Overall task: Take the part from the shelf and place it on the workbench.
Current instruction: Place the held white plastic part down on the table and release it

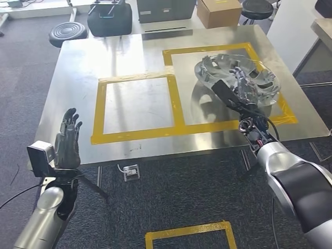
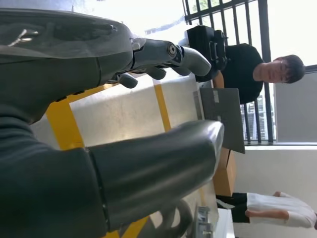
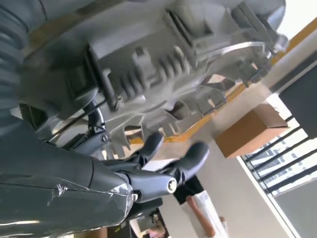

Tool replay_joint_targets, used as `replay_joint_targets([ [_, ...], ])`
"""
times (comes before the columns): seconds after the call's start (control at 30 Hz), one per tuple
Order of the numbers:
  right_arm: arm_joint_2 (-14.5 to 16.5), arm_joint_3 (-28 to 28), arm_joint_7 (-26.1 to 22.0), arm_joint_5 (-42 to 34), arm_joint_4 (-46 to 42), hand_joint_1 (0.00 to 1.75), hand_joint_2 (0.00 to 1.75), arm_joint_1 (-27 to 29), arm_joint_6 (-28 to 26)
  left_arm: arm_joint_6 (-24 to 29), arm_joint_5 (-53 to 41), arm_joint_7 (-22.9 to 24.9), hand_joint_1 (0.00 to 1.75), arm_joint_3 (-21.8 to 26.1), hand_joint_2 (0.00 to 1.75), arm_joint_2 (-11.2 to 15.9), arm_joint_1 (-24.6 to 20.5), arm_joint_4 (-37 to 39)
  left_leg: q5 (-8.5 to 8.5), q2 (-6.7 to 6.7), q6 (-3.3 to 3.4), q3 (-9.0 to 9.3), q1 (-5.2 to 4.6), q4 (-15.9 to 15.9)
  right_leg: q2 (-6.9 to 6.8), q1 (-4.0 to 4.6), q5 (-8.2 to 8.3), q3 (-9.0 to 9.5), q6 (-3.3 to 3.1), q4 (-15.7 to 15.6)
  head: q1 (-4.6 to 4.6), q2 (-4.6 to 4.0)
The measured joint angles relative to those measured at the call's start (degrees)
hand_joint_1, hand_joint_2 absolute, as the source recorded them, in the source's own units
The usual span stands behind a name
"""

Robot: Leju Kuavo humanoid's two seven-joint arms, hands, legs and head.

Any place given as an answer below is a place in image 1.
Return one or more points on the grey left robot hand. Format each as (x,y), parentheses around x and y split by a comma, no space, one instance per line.
(67,151)

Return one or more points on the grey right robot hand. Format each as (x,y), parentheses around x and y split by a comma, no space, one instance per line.
(246,89)

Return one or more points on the silver wheel hubcap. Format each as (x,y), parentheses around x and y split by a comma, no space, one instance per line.
(213,68)

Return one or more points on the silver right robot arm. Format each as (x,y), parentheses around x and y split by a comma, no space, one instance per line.
(298,182)

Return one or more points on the stainless steel workbench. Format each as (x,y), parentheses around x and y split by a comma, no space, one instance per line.
(83,68)

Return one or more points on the white partition panel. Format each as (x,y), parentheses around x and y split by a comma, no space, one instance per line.
(290,34)

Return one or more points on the black smooth stool seat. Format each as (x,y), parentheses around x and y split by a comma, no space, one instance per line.
(256,8)

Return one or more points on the brown cardboard box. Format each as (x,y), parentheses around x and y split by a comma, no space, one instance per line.
(217,13)

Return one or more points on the metal floor outlet box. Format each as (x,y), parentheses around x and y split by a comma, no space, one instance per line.
(131,172)

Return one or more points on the black ribbed stool seat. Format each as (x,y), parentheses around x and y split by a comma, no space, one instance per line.
(67,32)

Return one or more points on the grey equipment case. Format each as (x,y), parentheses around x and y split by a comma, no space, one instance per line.
(166,10)

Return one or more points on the black carry bag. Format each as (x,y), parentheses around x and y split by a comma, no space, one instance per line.
(109,20)

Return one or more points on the white table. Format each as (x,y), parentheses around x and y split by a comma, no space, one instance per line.
(38,10)

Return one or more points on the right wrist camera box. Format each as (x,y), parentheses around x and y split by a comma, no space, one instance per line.
(224,92)

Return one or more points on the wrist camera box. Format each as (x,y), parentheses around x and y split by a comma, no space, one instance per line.
(38,156)
(224,92)

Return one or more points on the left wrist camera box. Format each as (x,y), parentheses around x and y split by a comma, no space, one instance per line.
(38,156)

